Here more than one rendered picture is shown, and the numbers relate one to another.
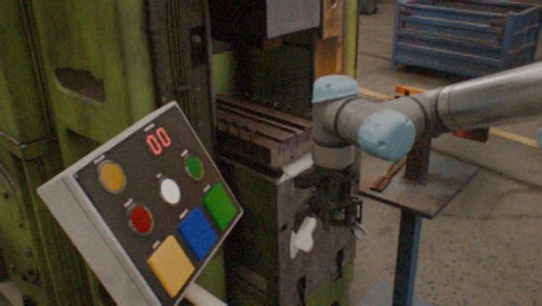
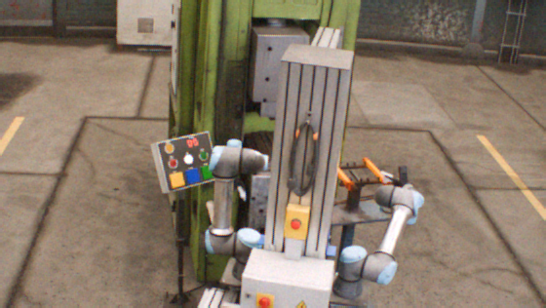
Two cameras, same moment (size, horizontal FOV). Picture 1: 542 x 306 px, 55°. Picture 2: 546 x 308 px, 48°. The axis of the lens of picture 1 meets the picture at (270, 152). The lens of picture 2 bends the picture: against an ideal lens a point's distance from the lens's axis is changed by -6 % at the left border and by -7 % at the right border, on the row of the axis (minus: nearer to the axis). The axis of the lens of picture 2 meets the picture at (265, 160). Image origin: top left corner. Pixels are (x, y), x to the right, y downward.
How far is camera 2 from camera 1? 283 cm
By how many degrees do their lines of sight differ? 29
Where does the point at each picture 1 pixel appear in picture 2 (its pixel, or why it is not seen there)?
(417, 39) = not seen: outside the picture
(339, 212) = not seen: hidden behind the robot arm
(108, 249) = (160, 167)
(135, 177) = (176, 150)
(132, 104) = (204, 127)
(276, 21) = (265, 111)
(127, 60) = (205, 111)
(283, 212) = (253, 191)
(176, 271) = (177, 181)
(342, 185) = not seen: hidden behind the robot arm
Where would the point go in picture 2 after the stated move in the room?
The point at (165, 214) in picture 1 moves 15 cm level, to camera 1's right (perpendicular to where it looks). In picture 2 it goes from (182, 165) to (204, 173)
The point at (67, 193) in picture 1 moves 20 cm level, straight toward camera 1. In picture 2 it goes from (155, 148) to (143, 163)
